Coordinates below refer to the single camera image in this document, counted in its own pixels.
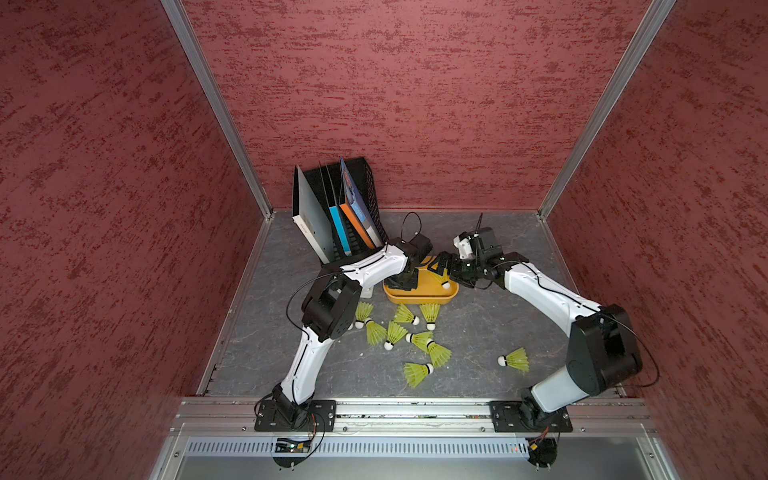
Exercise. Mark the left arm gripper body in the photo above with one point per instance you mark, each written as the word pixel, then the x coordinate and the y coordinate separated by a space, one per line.
pixel 406 280

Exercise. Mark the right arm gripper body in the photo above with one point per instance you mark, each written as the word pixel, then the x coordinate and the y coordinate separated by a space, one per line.
pixel 465 270

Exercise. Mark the green shuttlecock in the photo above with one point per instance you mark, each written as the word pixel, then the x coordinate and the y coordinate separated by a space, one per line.
pixel 363 314
pixel 444 282
pixel 404 315
pixel 395 333
pixel 415 374
pixel 430 313
pixel 375 333
pixel 420 340
pixel 439 354

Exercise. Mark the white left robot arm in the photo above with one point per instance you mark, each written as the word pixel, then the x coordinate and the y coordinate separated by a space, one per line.
pixel 329 309

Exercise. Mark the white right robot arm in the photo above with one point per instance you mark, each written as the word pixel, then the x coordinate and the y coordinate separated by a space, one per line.
pixel 602 348

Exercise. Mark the yellow plastic storage box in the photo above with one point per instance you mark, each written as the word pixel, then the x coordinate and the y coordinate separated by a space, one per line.
pixel 428 291

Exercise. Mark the orange blue book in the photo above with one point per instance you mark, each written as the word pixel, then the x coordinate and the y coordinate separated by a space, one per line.
pixel 356 210

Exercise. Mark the teal book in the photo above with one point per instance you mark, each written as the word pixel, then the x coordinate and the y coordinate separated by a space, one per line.
pixel 340 229

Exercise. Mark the black mesh file organizer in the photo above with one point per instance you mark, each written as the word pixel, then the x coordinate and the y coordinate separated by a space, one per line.
pixel 325 181

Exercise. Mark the green shuttlecock eleventh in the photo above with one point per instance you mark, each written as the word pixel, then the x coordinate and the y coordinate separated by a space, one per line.
pixel 517 359

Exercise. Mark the white grey book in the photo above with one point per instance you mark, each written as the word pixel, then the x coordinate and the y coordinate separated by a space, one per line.
pixel 309 215

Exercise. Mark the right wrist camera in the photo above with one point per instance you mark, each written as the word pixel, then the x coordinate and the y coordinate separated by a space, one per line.
pixel 480 245

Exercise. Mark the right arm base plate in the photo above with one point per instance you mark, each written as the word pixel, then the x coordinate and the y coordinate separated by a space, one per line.
pixel 526 417

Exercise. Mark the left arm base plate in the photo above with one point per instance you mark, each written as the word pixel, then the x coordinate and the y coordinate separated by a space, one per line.
pixel 315 416

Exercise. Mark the right aluminium corner post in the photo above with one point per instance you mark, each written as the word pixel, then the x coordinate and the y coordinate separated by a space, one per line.
pixel 647 30

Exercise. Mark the aluminium corner post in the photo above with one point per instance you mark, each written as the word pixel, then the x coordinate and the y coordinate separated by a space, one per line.
pixel 184 32
pixel 647 30

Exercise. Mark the left aluminium corner post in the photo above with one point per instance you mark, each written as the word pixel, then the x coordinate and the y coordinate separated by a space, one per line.
pixel 184 32

